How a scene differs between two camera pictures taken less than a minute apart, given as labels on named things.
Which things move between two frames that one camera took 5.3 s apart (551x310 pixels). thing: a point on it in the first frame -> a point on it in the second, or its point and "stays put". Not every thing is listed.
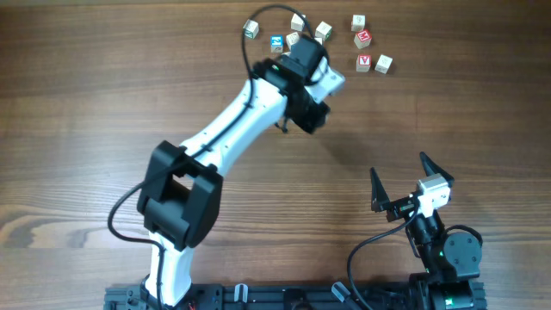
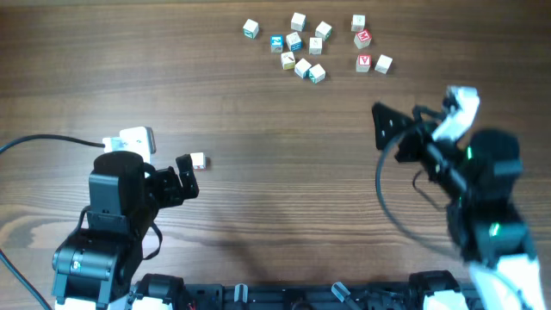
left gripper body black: x=306 y=112 -> x=163 y=189
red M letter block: x=362 y=39 stays put
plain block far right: x=383 y=64 stays put
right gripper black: x=380 y=195 -> x=401 y=121
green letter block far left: x=250 y=28 stays put
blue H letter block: x=276 y=43 stays put
